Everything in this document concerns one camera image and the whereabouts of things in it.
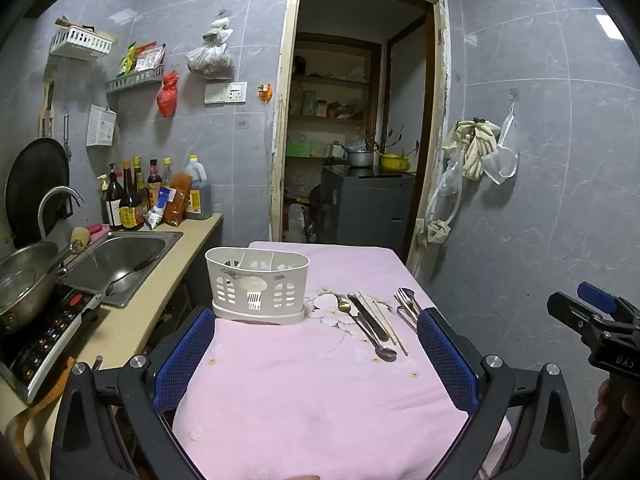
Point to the white wall basket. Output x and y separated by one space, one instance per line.
80 42

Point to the yellow pot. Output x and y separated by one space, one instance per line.
395 162

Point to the small round wall hook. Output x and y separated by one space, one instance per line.
243 122

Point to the clear bottle with yellow cap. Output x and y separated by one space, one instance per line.
167 172

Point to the pink floral table cloth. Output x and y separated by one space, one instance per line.
320 400

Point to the white plastic jug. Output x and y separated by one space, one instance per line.
296 222

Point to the steel sink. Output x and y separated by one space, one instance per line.
120 255

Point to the person's right hand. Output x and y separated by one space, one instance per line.
602 405

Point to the yellow cap sauce bottle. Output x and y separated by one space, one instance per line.
140 180

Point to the black frying pan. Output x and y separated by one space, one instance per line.
35 190

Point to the knotted cream rag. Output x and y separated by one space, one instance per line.
434 232

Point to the clear bag of dried goods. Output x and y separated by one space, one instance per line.
210 60

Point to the tan cap soy sauce bottle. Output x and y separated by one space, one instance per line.
131 215

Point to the black induction cooker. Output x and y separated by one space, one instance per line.
55 330

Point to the clear wall hook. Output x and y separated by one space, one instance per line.
514 94

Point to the black spatula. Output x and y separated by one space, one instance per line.
125 280

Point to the blue and white packet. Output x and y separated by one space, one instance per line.
157 212

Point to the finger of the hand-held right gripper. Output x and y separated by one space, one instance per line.
597 296
570 312

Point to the hanging wooden board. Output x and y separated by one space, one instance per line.
47 105

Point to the white wall socket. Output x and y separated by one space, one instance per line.
236 92

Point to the aluminium pot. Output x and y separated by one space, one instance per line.
359 157

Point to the wooden door frame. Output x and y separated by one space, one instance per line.
279 110

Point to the steel cooking pot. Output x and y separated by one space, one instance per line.
25 285

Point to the grey cabinet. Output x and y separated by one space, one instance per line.
365 205

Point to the loofah sponge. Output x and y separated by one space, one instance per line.
80 237

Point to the red plastic bag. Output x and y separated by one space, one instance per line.
167 95

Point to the dried plant stems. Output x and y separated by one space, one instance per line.
390 140

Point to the white wall switch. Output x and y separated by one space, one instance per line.
214 93

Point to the pink soap dish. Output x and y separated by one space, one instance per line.
99 230

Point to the steel faucet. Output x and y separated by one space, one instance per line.
57 195

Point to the orange plug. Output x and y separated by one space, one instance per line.
265 91

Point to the beige kitchen counter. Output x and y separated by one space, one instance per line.
165 280

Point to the cooking oil jug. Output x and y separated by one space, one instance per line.
199 195

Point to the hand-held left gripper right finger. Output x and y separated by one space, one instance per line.
447 360

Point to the white plastic utensil holder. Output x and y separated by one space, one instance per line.
240 285

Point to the white perforated wall box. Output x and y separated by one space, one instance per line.
101 126

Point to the cream rubber gloves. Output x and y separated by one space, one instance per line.
475 145

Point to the green box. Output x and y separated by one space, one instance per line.
299 149

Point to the black pump dark bottle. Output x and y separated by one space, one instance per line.
115 205

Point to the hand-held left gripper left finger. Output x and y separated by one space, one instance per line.
182 360

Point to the orange spice packet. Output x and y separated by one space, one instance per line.
179 200

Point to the long silver spoon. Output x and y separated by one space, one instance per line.
386 353

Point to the gold spoon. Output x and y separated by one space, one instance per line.
344 305

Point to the dark cap sauce bottle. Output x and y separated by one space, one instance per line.
153 182

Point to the steel table knife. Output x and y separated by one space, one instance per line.
367 317

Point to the steel fork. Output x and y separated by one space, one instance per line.
406 312

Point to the seasoning packets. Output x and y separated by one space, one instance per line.
142 60

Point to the wooden storage shelf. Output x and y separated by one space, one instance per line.
330 115

